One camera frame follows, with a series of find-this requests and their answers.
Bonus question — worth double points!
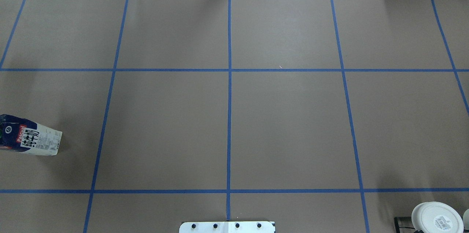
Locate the white camera pole base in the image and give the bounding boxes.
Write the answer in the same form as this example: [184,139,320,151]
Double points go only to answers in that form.
[179,221,276,233]

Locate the white mug lower rack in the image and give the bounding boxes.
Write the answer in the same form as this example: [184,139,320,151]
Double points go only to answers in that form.
[462,209,469,232]

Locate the black wire mug rack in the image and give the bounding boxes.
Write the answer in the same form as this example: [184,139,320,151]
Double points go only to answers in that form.
[394,217,422,233]

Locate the blue white milk carton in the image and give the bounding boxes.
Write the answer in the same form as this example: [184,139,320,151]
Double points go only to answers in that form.
[0,114,63,156]

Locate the white mug rack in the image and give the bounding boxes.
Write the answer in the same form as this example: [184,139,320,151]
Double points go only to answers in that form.
[462,209,469,232]
[411,201,464,233]

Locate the white mug upper rack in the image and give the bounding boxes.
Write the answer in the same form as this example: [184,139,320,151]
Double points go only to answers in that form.
[411,201,464,233]

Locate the brown paper table cover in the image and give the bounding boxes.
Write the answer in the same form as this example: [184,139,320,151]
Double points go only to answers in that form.
[1,0,468,233]

